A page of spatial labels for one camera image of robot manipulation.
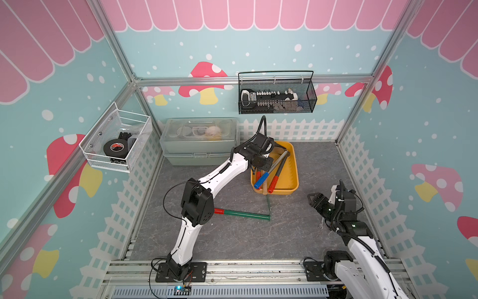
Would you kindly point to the green circuit board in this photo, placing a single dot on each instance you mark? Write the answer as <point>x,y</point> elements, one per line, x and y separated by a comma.
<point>182,290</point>

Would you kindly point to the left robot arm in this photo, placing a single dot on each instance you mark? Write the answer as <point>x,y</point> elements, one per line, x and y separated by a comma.
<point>197,203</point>

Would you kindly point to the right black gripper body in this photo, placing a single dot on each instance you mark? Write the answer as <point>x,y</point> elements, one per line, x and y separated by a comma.
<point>325,208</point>

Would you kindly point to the white wire wall basket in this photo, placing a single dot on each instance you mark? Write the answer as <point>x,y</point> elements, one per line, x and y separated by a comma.
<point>135,128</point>

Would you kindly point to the white socket bit set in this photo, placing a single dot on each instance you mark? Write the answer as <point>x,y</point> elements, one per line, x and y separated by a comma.
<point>268,100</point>

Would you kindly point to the black wire mesh basket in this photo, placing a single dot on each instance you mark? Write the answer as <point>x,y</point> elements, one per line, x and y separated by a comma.
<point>299,82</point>

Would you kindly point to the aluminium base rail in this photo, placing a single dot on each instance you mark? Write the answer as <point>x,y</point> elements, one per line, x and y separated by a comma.
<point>234,279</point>

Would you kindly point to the wooden-handled hatchet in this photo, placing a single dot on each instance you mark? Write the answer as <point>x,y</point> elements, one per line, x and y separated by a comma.
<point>265,188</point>

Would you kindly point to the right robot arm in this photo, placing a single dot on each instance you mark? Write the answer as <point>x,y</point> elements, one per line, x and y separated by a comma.
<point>362,268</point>

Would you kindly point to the translucent green storage box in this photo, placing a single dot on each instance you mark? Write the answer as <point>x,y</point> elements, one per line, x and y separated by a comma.
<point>199,141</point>

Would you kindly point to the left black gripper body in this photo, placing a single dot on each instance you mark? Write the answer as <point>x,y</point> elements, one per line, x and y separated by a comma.
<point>263,162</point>

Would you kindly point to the black tape roll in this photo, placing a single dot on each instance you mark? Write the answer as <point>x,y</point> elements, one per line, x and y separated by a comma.
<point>117,148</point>

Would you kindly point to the yellow plastic storage tray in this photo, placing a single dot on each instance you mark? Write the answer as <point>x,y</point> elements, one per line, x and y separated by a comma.
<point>289,180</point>

